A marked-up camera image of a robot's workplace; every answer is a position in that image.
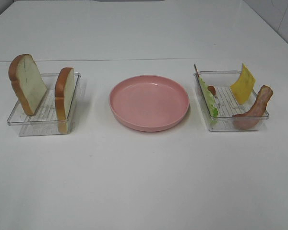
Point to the green lettuce leaf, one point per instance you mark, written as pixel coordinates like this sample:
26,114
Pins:
209,98

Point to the dark brown bacon strip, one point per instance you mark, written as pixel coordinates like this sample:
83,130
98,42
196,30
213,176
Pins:
210,88

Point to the bread slice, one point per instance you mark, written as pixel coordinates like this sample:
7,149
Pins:
27,83
64,89

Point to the yellow cheese slice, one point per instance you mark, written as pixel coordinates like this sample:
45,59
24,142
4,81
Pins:
243,87

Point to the pink bacon strip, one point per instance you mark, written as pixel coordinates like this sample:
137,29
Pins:
254,107

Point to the pink plate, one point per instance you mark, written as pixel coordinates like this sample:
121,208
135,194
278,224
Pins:
149,103

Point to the right clear plastic tray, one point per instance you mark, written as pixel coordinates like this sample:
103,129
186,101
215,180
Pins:
225,103

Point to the clear plastic tray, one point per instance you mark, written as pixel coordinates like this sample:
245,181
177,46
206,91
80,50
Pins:
44,121
225,103

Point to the left clear plastic tray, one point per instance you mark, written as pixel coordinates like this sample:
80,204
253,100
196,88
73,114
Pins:
44,121

